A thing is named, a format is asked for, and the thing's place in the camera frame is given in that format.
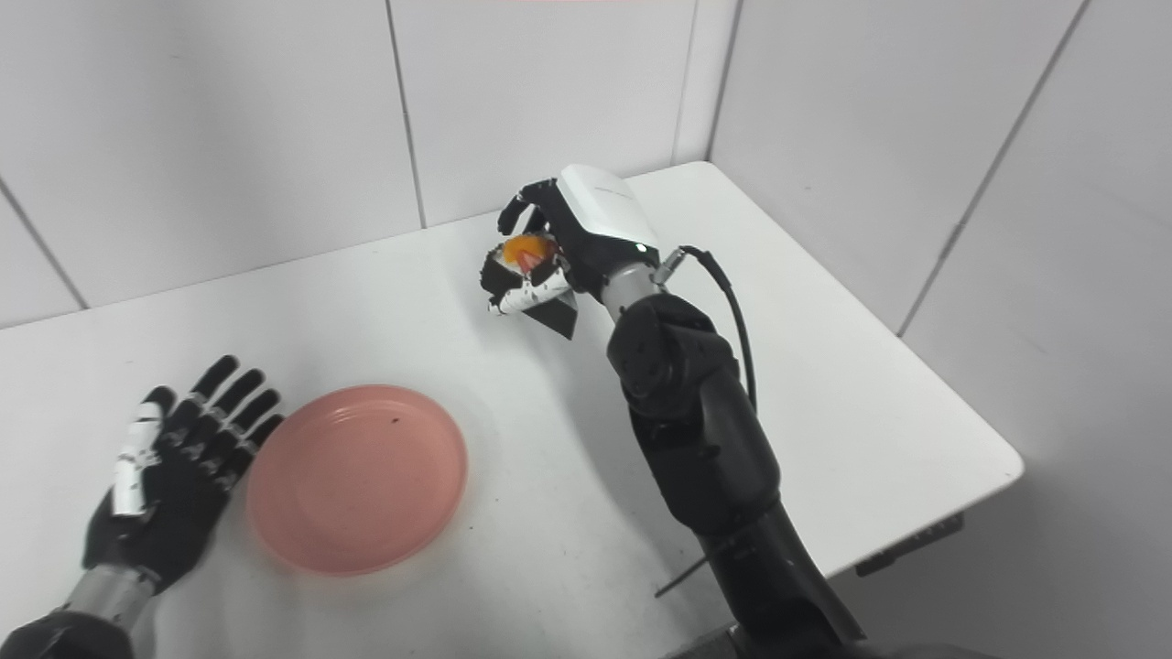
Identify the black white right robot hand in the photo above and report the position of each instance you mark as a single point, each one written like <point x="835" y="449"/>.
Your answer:
<point x="595" y="210"/>

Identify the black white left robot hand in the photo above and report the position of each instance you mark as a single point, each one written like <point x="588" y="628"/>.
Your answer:
<point x="174" y="513"/>

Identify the chocolate cake slice with fruit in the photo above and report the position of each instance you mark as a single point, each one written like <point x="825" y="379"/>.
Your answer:
<point x="526" y="249"/>

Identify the pink round plate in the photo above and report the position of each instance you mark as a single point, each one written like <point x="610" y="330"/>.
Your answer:
<point x="357" y="480"/>

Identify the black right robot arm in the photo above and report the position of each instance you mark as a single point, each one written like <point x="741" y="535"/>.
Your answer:
<point x="705" y="439"/>

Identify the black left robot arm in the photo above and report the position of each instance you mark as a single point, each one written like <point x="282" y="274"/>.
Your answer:
<point x="82" y="613"/>

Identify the black table frame bracket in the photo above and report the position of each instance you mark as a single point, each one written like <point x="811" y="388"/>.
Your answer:
<point x="916" y="545"/>

